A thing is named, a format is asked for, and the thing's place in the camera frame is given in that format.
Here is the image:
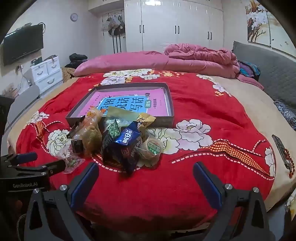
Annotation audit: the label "red bead bracelet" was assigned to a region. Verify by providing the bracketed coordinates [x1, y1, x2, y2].
[283, 148, 295, 179]

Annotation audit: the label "round pastry with green label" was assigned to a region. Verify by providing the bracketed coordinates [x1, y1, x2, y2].
[136, 137, 163, 167]

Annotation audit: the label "black wall television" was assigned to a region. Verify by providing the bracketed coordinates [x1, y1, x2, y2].
[0, 24, 44, 66]

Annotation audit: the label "floral wall painting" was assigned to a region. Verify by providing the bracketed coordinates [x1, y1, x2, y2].
[245, 0, 296, 58]

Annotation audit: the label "red floral blanket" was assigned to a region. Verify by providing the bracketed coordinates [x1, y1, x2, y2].
[16, 72, 275, 232]

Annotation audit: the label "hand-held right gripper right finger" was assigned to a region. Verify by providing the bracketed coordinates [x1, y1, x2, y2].
[193, 162, 275, 241]

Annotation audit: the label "hanging bags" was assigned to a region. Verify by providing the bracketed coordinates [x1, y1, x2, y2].
[102, 14, 125, 36]

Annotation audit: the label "pale green milk candy packet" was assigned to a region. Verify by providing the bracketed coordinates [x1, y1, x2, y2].
[105, 106, 141, 130]

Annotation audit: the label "orange-topped clear snack packet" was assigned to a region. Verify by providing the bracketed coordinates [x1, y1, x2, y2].
[80, 105, 104, 156]

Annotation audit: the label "grey shallow cardboard box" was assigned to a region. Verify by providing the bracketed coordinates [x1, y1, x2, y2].
[65, 82, 174, 128]

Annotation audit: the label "dark patterned pillow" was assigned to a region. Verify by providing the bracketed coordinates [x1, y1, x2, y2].
[274, 100, 296, 131]

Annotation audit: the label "grey padded headboard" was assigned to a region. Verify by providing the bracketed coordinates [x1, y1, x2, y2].
[232, 41, 296, 105]

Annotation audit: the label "dark clothes pile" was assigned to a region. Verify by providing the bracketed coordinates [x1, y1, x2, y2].
[65, 53, 88, 69]

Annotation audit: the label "black phone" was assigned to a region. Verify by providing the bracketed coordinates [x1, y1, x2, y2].
[272, 134, 290, 169]

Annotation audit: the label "green pea snack packet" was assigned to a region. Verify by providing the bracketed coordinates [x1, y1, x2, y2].
[101, 118, 123, 163]

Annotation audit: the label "pink quilt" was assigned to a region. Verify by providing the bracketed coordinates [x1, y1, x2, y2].
[73, 43, 265, 91]

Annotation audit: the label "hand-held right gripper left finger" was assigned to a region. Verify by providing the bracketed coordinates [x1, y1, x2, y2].
[24, 162, 100, 241]

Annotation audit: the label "beige bed sheet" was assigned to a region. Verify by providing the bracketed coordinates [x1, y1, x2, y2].
[196, 74, 296, 209]

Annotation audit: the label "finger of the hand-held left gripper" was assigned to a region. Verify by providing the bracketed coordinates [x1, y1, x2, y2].
[5, 152, 38, 165]
[10, 160, 66, 178]

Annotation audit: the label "yellow cartoon snack packet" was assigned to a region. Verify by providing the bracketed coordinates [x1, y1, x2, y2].
[135, 113, 156, 139]

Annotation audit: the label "black stick snack packet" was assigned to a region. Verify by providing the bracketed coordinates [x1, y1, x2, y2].
[67, 116, 86, 139]

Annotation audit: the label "colourful striped cloth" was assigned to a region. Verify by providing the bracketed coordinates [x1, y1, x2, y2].
[238, 61, 260, 80]

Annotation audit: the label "white wardrobe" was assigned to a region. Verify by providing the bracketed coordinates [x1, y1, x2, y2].
[88, 0, 224, 54]

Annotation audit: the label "white drawer cabinet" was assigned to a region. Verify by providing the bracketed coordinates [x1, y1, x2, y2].
[30, 57, 64, 94]

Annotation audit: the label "small clear candy packet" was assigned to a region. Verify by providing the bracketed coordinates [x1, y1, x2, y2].
[55, 148, 86, 174]

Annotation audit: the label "blue cookie packet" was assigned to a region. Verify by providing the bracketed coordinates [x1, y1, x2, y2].
[114, 121, 142, 175]

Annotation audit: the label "pink book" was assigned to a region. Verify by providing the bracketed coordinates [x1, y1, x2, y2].
[80, 89, 168, 117]

